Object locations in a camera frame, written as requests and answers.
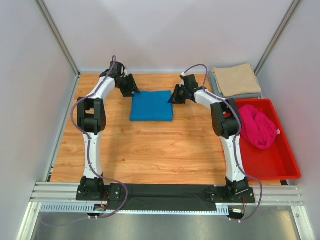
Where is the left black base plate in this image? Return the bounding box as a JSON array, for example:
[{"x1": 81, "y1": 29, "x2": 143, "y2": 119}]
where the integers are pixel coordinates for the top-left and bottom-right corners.
[{"x1": 75, "y1": 183, "x2": 126, "y2": 202}]

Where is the beige folded t-shirt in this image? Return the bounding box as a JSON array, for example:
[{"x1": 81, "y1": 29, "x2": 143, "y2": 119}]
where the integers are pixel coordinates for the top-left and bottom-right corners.
[{"x1": 211, "y1": 63, "x2": 262, "y2": 97}]

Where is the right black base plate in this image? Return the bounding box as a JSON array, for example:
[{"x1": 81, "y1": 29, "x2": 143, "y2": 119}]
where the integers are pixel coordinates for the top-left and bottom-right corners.
[{"x1": 204, "y1": 185, "x2": 256, "y2": 204}]

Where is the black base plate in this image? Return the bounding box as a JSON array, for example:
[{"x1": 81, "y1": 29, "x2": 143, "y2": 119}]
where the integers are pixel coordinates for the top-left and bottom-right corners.
[
  {"x1": 75, "y1": 183, "x2": 126, "y2": 202},
  {"x1": 204, "y1": 185, "x2": 256, "y2": 204}
]

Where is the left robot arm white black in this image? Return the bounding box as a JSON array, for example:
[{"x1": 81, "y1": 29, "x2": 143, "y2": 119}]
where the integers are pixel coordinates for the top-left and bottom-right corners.
[{"x1": 74, "y1": 59, "x2": 141, "y2": 202}]

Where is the red plastic bin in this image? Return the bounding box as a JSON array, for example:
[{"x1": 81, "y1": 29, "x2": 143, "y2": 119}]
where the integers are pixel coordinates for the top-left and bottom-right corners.
[{"x1": 236, "y1": 98, "x2": 301, "y2": 181}]

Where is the grey-blue folded t-shirt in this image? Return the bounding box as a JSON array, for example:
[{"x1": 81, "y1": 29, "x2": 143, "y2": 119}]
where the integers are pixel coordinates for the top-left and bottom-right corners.
[{"x1": 208, "y1": 72, "x2": 262, "y2": 99}]

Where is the pink t-shirt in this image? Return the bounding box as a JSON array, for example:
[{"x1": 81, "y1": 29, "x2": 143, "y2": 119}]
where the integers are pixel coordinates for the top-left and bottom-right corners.
[{"x1": 239, "y1": 104, "x2": 280, "y2": 150}]

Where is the blue t-shirt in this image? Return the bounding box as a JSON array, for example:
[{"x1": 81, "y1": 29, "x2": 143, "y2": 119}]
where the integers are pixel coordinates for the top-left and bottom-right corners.
[{"x1": 129, "y1": 90, "x2": 174, "y2": 122}]

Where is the left aluminium corner post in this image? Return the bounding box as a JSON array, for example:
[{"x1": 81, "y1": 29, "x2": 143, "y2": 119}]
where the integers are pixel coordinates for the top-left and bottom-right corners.
[{"x1": 34, "y1": 0, "x2": 81, "y2": 76}]

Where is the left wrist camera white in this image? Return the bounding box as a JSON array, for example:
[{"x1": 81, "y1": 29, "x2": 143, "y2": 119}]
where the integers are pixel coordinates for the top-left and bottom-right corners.
[{"x1": 120, "y1": 67, "x2": 129, "y2": 77}]

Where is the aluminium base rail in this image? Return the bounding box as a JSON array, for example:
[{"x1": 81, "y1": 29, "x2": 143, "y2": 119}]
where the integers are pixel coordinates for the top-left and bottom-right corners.
[{"x1": 17, "y1": 182, "x2": 313, "y2": 240}]

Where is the right aluminium corner post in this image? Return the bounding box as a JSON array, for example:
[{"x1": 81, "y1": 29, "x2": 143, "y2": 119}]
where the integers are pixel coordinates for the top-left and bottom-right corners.
[{"x1": 254, "y1": 0, "x2": 303, "y2": 77}]

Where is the aluminium corner post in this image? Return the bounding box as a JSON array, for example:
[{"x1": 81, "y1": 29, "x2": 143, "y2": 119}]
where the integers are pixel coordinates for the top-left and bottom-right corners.
[
  {"x1": 254, "y1": 0, "x2": 303, "y2": 77},
  {"x1": 34, "y1": 0, "x2": 81, "y2": 76}
]

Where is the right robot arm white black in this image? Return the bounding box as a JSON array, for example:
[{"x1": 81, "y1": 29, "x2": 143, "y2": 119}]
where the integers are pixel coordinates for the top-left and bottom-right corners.
[{"x1": 168, "y1": 73, "x2": 249, "y2": 196}]

